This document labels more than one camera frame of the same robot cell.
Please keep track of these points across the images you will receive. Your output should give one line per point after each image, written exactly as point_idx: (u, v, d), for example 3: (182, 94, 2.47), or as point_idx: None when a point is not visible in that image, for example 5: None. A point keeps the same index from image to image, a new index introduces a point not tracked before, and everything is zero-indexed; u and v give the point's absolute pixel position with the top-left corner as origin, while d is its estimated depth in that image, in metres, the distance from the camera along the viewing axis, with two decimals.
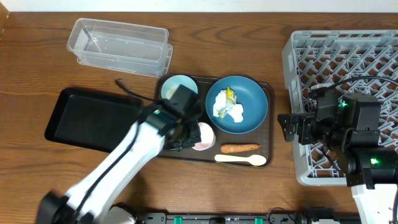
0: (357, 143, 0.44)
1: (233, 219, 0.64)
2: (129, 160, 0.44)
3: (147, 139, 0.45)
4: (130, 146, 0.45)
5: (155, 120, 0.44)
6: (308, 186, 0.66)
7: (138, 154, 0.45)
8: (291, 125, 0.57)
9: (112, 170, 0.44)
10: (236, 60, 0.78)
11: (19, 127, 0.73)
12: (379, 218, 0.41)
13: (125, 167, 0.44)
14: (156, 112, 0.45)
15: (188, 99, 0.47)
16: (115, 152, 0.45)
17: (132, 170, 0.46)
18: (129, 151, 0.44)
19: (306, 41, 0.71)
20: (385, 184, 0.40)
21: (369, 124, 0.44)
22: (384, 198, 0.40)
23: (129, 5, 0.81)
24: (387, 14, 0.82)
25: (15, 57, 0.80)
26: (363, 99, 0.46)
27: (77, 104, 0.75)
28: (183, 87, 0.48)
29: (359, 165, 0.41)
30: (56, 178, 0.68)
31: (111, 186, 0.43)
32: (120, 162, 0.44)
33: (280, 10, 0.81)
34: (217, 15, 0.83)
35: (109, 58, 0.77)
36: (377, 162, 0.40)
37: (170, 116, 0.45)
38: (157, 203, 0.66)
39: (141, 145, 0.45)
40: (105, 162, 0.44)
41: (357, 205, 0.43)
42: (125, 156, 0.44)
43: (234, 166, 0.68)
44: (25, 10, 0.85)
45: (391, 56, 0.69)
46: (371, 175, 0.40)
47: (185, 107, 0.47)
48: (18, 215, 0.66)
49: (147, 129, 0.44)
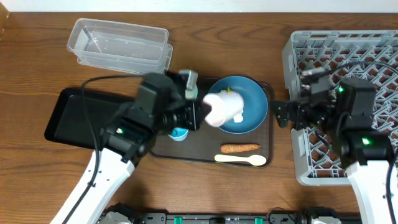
0: (353, 127, 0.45)
1: (233, 219, 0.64)
2: (95, 190, 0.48)
3: (107, 168, 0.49)
4: (92, 180, 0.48)
5: (120, 140, 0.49)
6: (308, 186, 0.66)
7: (103, 182, 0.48)
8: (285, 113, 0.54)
9: (78, 208, 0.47)
10: (236, 60, 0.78)
11: (19, 127, 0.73)
12: (374, 193, 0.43)
13: (90, 203, 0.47)
14: (120, 132, 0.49)
15: (155, 101, 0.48)
16: (79, 188, 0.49)
17: (101, 203, 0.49)
18: (91, 186, 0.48)
19: (306, 41, 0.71)
20: (378, 160, 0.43)
21: (364, 108, 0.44)
22: (379, 173, 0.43)
23: (129, 5, 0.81)
24: (387, 14, 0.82)
25: (15, 57, 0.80)
26: (360, 83, 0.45)
27: (77, 104, 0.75)
28: (146, 88, 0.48)
29: (351, 146, 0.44)
30: (56, 178, 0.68)
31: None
32: (84, 200, 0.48)
33: (280, 10, 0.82)
34: (217, 15, 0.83)
35: (109, 58, 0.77)
36: (369, 142, 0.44)
37: (132, 138, 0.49)
38: (156, 204, 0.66)
39: (104, 173, 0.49)
40: (70, 201, 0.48)
41: (353, 183, 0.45)
42: (87, 192, 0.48)
43: (234, 166, 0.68)
44: (25, 10, 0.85)
45: (391, 56, 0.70)
46: (364, 155, 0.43)
47: (152, 112, 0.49)
48: (18, 215, 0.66)
49: (111, 152, 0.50)
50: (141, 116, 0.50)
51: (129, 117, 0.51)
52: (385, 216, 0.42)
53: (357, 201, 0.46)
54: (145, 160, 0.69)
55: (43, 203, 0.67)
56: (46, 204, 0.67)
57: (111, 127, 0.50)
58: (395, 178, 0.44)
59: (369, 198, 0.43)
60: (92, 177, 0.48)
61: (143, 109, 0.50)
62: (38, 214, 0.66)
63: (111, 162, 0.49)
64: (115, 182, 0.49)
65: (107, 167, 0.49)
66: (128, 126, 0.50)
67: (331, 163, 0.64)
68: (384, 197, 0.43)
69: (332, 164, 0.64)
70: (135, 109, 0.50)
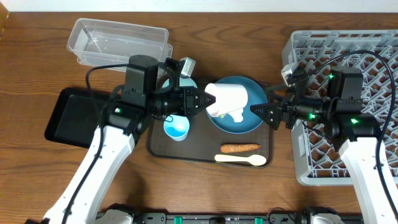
0: (343, 111, 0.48)
1: (233, 219, 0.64)
2: (103, 161, 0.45)
3: (113, 140, 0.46)
4: (99, 152, 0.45)
5: (119, 119, 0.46)
6: (308, 186, 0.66)
7: (111, 152, 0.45)
8: (278, 112, 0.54)
9: (87, 180, 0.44)
10: (236, 60, 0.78)
11: (19, 126, 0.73)
12: (365, 165, 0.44)
13: (101, 173, 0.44)
14: (117, 111, 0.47)
15: (143, 79, 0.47)
16: (86, 162, 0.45)
17: (109, 175, 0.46)
18: (98, 158, 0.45)
19: (306, 40, 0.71)
20: (365, 137, 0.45)
21: (352, 93, 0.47)
22: (366, 147, 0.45)
23: (129, 5, 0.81)
24: (387, 14, 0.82)
25: (15, 57, 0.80)
26: (348, 70, 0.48)
27: (77, 104, 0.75)
28: (132, 68, 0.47)
29: (341, 126, 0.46)
30: (56, 178, 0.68)
31: (89, 196, 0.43)
32: (93, 171, 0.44)
33: (280, 10, 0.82)
34: (217, 15, 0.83)
35: (109, 58, 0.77)
36: (357, 121, 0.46)
37: (132, 112, 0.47)
38: (156, 203, 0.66)
39: (111, 144, 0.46)
40: (77, 175, 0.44)
41: (347, 163, 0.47)
42: (96, 164, 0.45)
43: (234, 165, 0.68)
44: (25, 10, 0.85)
45: (391, 56, 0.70)
46: (354, 133, 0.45)
47: (143, 91, 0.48)
48: (17, 214, 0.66)
49: (113, 129, 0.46)
50: (134, 98, 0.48)
51: (124, 97, 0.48)
52: (377, 187, 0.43)
53: (354, 181, 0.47)
54: (145, 160, 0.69)
55: (44, 203, 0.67)
56: (46, 204, 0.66)
57: (109, 107, 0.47)
58: (384, 150, 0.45)
59: (361, 173, 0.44)
60: (99, 150, 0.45)
61: (135, 90, 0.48)
62: (38, 214, 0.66)
63: (117, 135, 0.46)
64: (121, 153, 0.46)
65: (114, 139, 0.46)
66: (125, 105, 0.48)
67: (331, 163, 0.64)
68: (375, 169, 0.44)
69: (332, 163, 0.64)
70: (127, 92, 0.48)
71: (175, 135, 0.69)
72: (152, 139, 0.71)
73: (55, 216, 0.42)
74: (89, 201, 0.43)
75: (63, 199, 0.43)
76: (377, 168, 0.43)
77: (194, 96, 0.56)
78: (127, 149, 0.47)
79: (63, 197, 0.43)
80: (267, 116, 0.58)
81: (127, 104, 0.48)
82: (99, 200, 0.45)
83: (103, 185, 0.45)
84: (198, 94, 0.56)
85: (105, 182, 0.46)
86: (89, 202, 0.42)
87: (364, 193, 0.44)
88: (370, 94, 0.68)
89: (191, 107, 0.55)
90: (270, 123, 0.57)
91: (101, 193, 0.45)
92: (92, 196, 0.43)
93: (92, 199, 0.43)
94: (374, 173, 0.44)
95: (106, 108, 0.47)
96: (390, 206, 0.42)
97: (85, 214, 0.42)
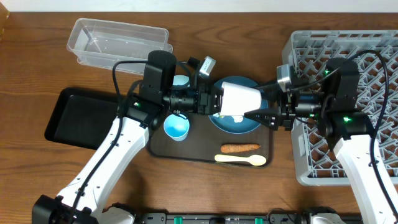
0: (336, 110, 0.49)
1: (233, 219, 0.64)
2: (119, 149, 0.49)
3: (130, 130, 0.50)
4: (115, 140, 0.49)
5: (137, 113, 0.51)
6: (308, 186, 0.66)
7: (127, 141, 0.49)
8: (282, 118, 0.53)
9: (101, 165, 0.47)
10: (236, 60, 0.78)
11: (19, 126, 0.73)
12: (360, 163, 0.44)
13: (114, 160, 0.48)
14: (135, 105, 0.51)
15: (160, 78, 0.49)
16: (102, 148, 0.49)
17: (122, 163, 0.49)
18: (114, 145, 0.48)
19: (306, 41, 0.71)
20: (359, 134, 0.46)
21: (348, 91, 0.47)
22: (362, 145, 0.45)
23: (129, 5, 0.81)
24: (388, 14, 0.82)
25: (15, 57, 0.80)
26: (345, 67, 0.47)
27: (78, 104, 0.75)
28: (150, 66, 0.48)
29: (334, 126, 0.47)
30: (56, 179, 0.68)
31: (102, 180, 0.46)
32: (107, 157, 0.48)
33: (280, 10, 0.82)
34: (217, 15, 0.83)
35: (109, 58, 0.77)
36: (350, 119, 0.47)
37: (150, 107, 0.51)
38: (156, 204, 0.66)
39: (128, 134, 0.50)
40: (92, 160, 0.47)
41: (343, 162, 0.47)
42: (111, 151, 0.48)
43: (234, 166, 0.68)
44: (25, 10, 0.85)
45: (391, 56, 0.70)
46: (347, 132, 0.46)
47: (160, 88, 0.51)
48: (17, 214, 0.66)
49: (130, 120, 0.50)
50: (150, 93, 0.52)
51: (143, 93, 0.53)
52: (374, 183, 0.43)
53: (349, 180, 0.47)
54: (145, 160, 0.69)
55: None
56: None
57: (129, 102, 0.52)
58: (377, 148, 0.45)
59: (356, 170, 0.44)
60: (116, 137, 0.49)
61: (152, 87, 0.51)
62: None
63: (133, 126, 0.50)
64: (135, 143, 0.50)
65: (130, 129, 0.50)
66: (143, 101, 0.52)
67: (331, 163, 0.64)
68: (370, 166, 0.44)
69: (332, 163, 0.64)
70: (144, 88, 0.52)
71: (175, 135, 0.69)
72: (151, 140, 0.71)
73: (68, 195, 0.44)
74: (101, 185, 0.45)
75: (78, 180, 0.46)
76: (370, 165, 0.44)
77: (213, 95, 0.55)
78: (142, 139, 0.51)
79: (78, 178, 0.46)
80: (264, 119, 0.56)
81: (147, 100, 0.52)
82: (110, 188, 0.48)
83: (116, 172, 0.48)
84: (217, 94, 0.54)
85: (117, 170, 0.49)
86: (102, 185, 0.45)
87: (361, 191, 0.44)
88: (370, 94, 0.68)
89: (208, 105, 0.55)
90: (270, 126, 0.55)
91: (113, 180, 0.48)
92: (105, 181, 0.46)
93: (105, 183, 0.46)
94: (370, 170, 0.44)
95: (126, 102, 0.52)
96: (387, 202, 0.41)
97: (96, 198, 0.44)
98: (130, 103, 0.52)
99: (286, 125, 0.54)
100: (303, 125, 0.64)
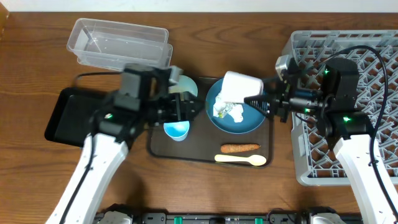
0: (336, 110, 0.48)
1: (233, 219, 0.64)
2: (94, 173, 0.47)
3: (104, 151, 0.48)
4: (89, 163, 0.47)
5: (110, 126, 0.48)
6: (308, 186, 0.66)
7: (102, 163, 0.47)
8: (275, 106, 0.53)
9: (78, 195, 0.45)
10: (236, 60, 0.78)
11: (19, 126, 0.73)
12: (359, 163, 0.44)
13: (91, 185, 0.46)
14: (108, 117, 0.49)
15: (138, 84, 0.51)
16: (77, 175, 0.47)
17: (101, 186, 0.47)
18: (89, 170, 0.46)
19: (306, 41, 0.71)
20: (359, 134, 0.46)
21: (347, 91, 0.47)
22: (361, 145, 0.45)
23: (129, 5, 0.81)
24: (388, 14, 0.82)
25: (15, 57, 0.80)
26: (344, 66, 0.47)
27: (78, 104, 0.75)
28: (127, 73, 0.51)
29: (334, 126, 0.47)
30: (56, 179, 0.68)
31: (81, 213, 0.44)
32: (83, 185, 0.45)
33: (280, 10, 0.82)
34: (217, 15, 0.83)
35: (109, 58, 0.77)
36: (350, 119, 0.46)
37: (123, 119, 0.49)
38: (156, 204, 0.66)
39: (102, 155, 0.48)
40: (68, 190, 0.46)
41: (344, 163, 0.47)
42: (86, 176, 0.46)
43: (234, 166, 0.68)
44: (25, 10, 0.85)
45: (391, 56, 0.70)
46: (347, 131, 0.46)
47: (137, 95, 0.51)
48: (17, 214, 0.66)
49: (103, 139, 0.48)
50: (125, 102, 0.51)
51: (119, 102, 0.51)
52: (372, 183, 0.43)
53: (351, 180, 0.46)
54: (145, 160, 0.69)
55: (44, 203, 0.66)
56: (46, 204, 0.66)
57: (101, 115, 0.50)
58: (377, 147, 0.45)
59: (356, 170, 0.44)
60: (89, 161, 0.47)
61: (129, 94, 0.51)
62: (38, 214, 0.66)
63: (106, 145, 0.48)
64: (112, 163, 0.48)
65: (104, 150, 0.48)
66: (115, 112, 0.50)
67: (331, 163, 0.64)
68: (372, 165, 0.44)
69: (332, 164, 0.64)
70: (120, 96, 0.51)
71: (175, 135, 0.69)
72: (151, 140, 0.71)
73: None
74: (81, 218, 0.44)
75: (55, 216, 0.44)
76: (370, 165, 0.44)
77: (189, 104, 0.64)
78: (119, 155, 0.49)
79: (55, 214, 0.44)
80: (262, 107, 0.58)
81: (120, 109, 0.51)
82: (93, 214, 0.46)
83: (97, 194, 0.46)
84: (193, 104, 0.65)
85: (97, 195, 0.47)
86: (81, 218, 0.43)
87: (360, 190, 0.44)
88: (370, 94, 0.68)
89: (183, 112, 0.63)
90: (266, 114, 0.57)
91: (94, 206, 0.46)
92: (84, 212, 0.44)
93: (84, 214, 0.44)
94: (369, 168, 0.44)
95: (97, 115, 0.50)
96: (387, 202, 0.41)
97: None
98: (102, 116, 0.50)
99: (282, 115, 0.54)
100: (303, 125, 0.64)
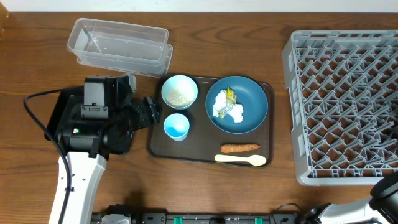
0: None
1: (233, 219, 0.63)
2: (76, 192, 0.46)
3: (80, 168, 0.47)
4: (69, 185, 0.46)
5: (81, 139, 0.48)
6: (308, 186, 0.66)
7: (81, 180, 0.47)
8: None
9: (64, 217, 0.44)
10: (236, 60, 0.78)
11: (18, 126, 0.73)
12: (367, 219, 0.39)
13: (76, 205, 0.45)
14: (76, 132, 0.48)
15: (103, 91, 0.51)
16: (58, 198, 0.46)
17: (87, 203, 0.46)
18: (69, 191, 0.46)
19: (306, 41, 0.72)
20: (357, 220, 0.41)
21: None
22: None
23: (129, 5, 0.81)
24: (387, 14, 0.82)
25: (14, 57, 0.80)
26: None
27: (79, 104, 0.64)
28: (90, 82, 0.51)
29: None
30: (56, 179, 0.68)
31: None
32: (68, 207, 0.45)
33: (280, 10, 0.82)
34: (217, 15, 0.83)
35: (109, 58, 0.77)
36: None
37: (91, 130, 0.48)
38: (156, 204, 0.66)
39: (80, 173, 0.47)
40: (53, 215, 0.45)
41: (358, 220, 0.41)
42: (69, 197, 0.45)
43: (234, 166, 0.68)
44: (25, 10, 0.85)
45: (390, 56, 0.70)
46: None
47: (106, 103, 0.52)
48: (17, 214, 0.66)
49: (77, 156, 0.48)
50: (93, 112, 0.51)
51: (86, 114, 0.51)
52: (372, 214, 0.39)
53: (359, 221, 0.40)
54: (145, 160, 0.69)
55: (44, 203, 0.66)
56: (46, 204, 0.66)
57: (66, 130, 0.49)
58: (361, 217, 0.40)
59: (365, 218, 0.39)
60: (68, 182, 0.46)
61: (96, 104, 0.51)
62: (38, 214, 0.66)
63: (82, 162, 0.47)
64: (92, 178, 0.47)
65: (80, 167, 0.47)
66: (83, 123, 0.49)
67: (331, 163, 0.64)
68: (375, 211, 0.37)
69: (332, 164, 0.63)
70: (84, 108, 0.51)
71: (175, 135, 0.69)
72: (151, 140, 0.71)
73: None
74: None
75: None
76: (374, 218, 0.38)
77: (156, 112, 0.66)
78: (97, 168, 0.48)
79: None
80: None
81: (88, 119, 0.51)
82: None
83: (84, 213, 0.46)
84: (159, 110, 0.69)
85: (86, 212, 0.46)
86: None
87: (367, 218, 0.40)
88: (370, 94, 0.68)
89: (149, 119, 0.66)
90: None
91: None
92: None
93: None
94: (382, 219, 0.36)
95: (63, 130, 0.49)
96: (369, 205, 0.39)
97: None
98: (68, 131, 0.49)
99: None
100: (303, 125, 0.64)
